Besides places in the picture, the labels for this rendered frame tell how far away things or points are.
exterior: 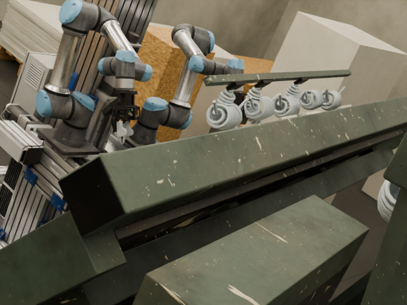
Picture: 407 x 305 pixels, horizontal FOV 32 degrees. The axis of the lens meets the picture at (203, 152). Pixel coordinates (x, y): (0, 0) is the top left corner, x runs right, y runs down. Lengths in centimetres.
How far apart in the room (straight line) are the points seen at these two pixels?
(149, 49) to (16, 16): 240
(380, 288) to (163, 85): 426
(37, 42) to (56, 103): 378
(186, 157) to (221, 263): 20
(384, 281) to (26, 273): 58
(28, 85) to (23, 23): 343
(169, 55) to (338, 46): 126
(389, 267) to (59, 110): 245
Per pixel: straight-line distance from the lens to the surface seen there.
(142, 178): 110
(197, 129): 707
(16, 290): 122
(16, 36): 720
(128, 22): 345
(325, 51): 539
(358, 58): 535
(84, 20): 313
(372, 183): 816
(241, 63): 326
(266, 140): 152
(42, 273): 117
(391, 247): 91
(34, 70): 371
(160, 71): 504
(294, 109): 212
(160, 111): 361
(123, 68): 276
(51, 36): 681
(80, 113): 326
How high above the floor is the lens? 232
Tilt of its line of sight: 19 degrees down
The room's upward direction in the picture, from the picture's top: 24 degrees clockwise
